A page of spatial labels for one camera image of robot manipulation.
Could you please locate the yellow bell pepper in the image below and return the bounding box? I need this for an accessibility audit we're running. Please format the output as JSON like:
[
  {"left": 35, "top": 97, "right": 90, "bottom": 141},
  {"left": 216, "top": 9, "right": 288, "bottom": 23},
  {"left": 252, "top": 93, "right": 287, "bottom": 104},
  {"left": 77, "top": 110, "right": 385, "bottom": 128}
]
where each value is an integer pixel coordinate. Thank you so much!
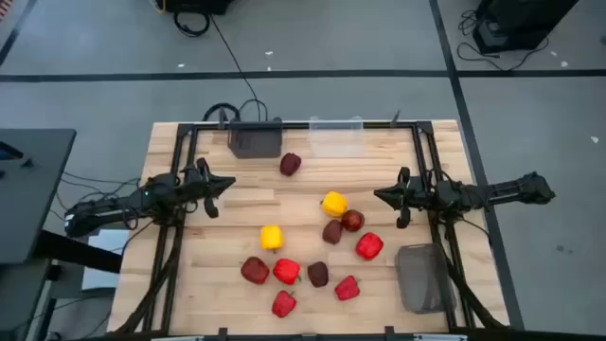
[
  {"left": 321, "top": 190, "right": 349, "bottom": 219},
  {"left": 259, "top": 224, "right": 285, "bottom": 252}
]

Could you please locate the dark grey desk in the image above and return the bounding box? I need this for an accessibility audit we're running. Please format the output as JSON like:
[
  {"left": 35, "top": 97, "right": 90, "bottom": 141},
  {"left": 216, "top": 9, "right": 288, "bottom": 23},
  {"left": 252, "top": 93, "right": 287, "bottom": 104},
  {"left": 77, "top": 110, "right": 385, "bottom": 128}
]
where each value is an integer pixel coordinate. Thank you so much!
[{"left": 0, "top": 127, "right": 78, "bottom": 265}]

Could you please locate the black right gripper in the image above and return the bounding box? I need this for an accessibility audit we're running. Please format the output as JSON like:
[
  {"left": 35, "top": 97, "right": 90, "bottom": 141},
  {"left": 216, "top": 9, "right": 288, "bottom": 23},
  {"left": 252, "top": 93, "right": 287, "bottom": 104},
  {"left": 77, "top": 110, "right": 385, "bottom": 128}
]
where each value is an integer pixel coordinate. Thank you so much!
[{"left": 373, "top": 166, "right": 443, "bottom": 230}]

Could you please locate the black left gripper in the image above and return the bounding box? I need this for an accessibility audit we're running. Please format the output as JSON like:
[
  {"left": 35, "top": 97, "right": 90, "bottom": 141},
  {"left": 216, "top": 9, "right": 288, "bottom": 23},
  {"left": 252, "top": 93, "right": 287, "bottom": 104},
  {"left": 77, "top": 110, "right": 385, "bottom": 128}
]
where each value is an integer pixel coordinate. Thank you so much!
[{"left": 177, "top": 157, "right": 237, "bottom": 220}]

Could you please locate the black support beam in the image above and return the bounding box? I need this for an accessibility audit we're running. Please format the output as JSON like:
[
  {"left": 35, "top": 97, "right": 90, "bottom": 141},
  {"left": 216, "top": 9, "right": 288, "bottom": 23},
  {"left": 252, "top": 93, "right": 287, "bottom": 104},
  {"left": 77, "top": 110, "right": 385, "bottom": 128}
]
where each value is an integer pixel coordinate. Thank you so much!
[{"left": 37, "top": 230, "right": 123, "bottom": 275}]

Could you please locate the dark plastic basket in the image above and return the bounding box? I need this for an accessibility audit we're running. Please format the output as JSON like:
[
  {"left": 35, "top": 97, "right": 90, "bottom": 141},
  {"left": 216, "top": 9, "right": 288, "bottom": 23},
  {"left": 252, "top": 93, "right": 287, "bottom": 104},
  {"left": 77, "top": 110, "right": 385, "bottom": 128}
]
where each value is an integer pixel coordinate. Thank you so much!
[{"left": 226, "top": 117, "right": 284, "bottom": 160}]

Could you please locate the shiny red apple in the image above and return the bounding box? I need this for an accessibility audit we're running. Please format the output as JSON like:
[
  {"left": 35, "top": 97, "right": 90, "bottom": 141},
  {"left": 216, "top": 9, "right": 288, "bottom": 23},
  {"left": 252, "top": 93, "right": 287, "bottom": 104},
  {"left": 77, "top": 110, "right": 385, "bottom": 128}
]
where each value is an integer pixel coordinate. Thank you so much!
[{"left": 341, "top": 208, "right": 365, "bottom": 233}]

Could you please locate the white flat panel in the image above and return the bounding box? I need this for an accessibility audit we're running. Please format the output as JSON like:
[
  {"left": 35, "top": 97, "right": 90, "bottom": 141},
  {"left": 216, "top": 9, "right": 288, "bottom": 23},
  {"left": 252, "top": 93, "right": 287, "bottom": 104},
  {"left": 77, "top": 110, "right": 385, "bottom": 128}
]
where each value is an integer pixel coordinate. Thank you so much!
[{"left": 80, "top": 228, "right": 130, "bottom": 291}]

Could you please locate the long thin black cable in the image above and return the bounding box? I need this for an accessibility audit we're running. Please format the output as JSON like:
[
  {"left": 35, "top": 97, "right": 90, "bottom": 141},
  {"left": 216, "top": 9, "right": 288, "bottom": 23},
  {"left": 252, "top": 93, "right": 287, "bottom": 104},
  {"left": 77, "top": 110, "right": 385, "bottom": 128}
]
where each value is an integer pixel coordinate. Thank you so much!
[{"left": 209, "top": 13, "right": 270, "bottom": 123}]

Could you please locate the thick black cable arc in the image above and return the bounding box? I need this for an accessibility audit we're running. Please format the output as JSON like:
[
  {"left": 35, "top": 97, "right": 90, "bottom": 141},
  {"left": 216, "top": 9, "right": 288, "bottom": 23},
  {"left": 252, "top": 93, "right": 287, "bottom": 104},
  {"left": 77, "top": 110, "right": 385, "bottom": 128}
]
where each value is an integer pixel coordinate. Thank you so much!
[{"left": 202, "top": 101, "right": 241, "bottom": 123}]

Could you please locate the coiled black cable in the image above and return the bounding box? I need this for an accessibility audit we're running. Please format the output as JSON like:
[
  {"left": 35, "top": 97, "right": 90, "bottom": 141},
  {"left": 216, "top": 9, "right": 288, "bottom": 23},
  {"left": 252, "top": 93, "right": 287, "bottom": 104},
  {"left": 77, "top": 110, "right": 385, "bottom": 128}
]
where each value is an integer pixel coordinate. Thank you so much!
[{"left": 172, "top": 9, "right": 212, "bottom": 39}]

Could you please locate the dark red apple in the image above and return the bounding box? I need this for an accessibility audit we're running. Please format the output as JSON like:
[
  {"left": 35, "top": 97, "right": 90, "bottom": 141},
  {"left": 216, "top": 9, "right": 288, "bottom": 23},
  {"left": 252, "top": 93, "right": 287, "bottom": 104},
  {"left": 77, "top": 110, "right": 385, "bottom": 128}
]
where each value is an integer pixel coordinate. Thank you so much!
[
  {"left": 240, "top": 256, "right": 271, "bottom": 286},
  {"left": 278, "top": 152, "right": 303, "bottom": 177}
]

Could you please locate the black computer tower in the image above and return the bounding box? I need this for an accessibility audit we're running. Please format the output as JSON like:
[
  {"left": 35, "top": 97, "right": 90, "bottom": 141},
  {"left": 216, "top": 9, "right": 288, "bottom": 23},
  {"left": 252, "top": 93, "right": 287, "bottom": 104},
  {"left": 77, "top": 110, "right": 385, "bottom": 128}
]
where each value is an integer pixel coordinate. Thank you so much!
[{"left": 472, "top": 0, "right": 579, "bottom": 55}]

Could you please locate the clear plastic basket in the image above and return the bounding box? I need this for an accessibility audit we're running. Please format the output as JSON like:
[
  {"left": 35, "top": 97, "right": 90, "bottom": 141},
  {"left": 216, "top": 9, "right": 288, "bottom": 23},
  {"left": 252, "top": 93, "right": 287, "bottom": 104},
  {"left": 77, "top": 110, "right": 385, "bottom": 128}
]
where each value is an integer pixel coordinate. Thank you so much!
[{"left": 308, "top": 116, "right": 365, "bottom": 158}]

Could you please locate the red bell pepper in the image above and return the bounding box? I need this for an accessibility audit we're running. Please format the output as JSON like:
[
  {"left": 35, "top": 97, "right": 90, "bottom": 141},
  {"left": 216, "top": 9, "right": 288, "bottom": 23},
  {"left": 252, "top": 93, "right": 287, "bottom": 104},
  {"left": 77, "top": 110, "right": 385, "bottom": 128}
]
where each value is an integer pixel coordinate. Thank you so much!
[
  {"left": 355, "top": 231, "right": 385, "bottom": 261},
  {"left": 271, "top": 289, "right": 298, "bottom": 319},
  {"left": 333, "top": 275, "right": 362, "bottom": 302},
  {"left": 272, "top": 258, "right": 302, "bottom": 286}
]

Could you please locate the grey mesh basket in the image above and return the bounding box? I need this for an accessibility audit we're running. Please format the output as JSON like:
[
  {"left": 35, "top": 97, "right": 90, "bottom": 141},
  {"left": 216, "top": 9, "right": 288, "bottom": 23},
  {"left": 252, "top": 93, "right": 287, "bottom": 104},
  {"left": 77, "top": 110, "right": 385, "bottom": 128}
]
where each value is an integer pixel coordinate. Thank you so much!
[{"left": 394, "top": 242, "right": 458, "bottom": 315}]

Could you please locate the black equipment case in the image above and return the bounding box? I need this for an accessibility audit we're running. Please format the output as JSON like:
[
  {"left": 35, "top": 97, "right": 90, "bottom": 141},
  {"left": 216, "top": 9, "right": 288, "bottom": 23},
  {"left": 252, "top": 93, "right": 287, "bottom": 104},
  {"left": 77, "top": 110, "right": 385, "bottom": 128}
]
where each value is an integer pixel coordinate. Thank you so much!
[{"left": 158, "top": 0, "right": 234, "bottom": 15}]

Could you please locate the black aluminium rig frame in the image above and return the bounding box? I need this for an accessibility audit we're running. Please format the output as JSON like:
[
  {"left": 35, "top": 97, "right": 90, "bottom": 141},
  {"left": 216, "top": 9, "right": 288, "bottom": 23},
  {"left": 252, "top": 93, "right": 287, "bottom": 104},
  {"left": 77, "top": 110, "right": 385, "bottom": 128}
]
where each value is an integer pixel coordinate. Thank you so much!
[{"left": 113, "top": 120, "right": 510, "bottom": 341}]

